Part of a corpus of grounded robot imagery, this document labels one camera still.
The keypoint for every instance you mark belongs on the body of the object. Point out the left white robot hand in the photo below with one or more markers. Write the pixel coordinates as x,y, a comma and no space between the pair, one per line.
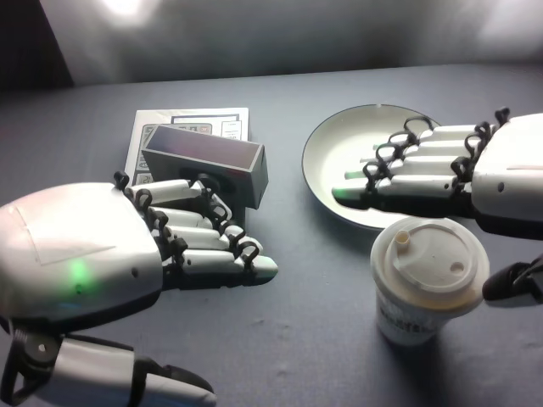
76,246

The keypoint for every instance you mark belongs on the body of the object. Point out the white calculator box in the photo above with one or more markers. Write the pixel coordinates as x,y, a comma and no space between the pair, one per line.
191,116

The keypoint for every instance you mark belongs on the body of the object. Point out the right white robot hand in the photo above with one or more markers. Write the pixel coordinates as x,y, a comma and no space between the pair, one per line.
505,191

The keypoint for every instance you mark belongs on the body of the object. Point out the white plate with dark rim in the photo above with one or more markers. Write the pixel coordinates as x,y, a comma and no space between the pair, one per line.
335,140

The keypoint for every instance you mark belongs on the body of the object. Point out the white paper cup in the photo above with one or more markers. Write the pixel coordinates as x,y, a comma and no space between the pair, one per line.
428,271

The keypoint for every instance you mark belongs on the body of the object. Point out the grey table cloth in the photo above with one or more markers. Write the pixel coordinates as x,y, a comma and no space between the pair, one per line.
297,339

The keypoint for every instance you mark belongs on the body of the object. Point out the maroon and white box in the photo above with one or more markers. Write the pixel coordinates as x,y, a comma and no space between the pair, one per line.
199,146

